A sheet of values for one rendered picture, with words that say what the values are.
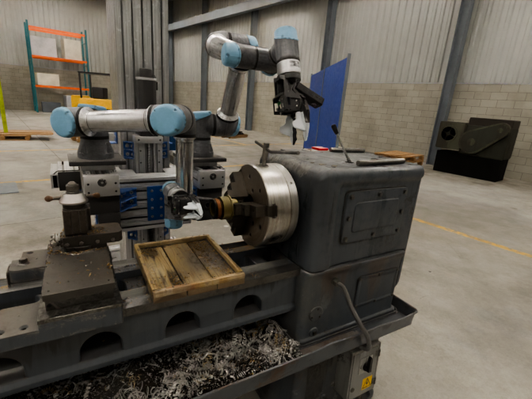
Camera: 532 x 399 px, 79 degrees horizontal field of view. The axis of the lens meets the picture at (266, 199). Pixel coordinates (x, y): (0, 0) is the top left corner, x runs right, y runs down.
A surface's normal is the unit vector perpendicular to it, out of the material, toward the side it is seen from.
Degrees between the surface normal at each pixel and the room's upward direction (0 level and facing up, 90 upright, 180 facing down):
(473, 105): 90
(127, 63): 90
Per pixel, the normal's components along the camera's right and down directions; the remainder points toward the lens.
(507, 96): -0.77, 0.13
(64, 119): -0.25, 0.27
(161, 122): 0.01, 0.28
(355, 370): 0.50, 0.24
